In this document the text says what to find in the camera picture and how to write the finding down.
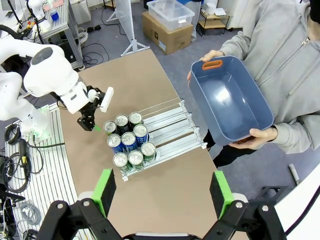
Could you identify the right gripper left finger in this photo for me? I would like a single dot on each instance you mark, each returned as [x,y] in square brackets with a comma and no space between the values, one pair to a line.
[103,192]

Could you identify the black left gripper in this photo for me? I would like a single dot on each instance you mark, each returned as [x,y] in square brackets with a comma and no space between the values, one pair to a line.
[88,110]

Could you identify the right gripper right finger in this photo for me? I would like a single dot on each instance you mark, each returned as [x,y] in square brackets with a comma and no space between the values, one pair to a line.
[222,195]

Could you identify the blue Pocari Sweat can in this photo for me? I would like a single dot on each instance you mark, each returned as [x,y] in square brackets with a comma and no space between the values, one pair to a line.
[114,140]
[128,138]
[140,130]

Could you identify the person's right forearm grey sleeve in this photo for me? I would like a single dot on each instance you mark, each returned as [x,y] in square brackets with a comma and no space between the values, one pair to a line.
[237,45]

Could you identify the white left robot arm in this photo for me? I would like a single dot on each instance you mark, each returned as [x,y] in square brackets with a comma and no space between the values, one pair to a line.
[50,77]

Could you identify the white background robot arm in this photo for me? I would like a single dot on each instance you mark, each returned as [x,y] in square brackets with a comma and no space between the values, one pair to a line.
[35,3]

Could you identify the aluminium slotted robot base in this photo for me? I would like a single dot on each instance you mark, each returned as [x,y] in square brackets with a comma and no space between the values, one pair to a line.
[55,180]

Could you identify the person's left forearm grey sleeve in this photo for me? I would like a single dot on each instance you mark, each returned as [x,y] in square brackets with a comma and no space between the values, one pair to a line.
[297,135]

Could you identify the person's left hand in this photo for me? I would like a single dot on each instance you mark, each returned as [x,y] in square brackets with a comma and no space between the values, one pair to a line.
[265,135]

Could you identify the person's right hand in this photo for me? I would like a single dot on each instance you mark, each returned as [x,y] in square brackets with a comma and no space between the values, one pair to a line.
[212,53]

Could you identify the person's black trousers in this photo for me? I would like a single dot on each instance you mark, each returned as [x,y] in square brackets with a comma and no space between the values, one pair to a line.
[230,155]

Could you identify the large white table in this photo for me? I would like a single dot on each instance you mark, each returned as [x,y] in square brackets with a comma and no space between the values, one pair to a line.
[300,205]

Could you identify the clear acrylic can rack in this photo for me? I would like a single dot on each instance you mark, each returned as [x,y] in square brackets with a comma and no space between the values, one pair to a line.
[172,120]

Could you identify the black power adapter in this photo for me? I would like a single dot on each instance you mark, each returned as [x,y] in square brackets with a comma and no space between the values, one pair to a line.
[93,28]

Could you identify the white panel stand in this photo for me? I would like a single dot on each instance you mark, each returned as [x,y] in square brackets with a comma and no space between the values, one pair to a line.
[125,20]

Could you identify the blue bottle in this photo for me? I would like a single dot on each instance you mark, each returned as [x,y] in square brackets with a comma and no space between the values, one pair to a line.
[54,15]

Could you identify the large cardboard box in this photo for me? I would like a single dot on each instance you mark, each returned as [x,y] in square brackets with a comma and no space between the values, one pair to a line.
[170,40]

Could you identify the clear plastic storage box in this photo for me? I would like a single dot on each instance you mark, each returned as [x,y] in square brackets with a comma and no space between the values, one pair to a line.
[170,12]

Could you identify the bystander grey trouser leg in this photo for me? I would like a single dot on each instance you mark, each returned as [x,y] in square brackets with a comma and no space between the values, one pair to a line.
[195,22]

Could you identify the grey hoodie torso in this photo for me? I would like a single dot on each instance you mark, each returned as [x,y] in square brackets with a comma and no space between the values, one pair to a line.
[280,50]

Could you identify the small wooden shelf rack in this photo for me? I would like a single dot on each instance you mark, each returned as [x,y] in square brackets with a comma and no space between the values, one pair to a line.
[212,17]

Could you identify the white paper roll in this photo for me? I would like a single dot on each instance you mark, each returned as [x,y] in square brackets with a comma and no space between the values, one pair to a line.
[210,6]

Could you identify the white papers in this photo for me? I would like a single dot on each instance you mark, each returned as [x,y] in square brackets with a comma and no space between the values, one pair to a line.
[221,11]

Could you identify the white cabinet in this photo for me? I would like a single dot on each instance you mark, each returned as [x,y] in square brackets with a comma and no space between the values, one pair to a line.
[237,12]

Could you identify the black face mask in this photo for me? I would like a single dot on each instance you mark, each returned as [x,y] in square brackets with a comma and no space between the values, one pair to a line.
[315,12]

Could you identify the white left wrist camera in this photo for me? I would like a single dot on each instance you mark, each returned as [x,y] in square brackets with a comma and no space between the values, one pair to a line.
[107,98]

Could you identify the aluminium frame cart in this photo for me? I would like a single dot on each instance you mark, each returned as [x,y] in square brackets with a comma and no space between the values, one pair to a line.
[61,22]

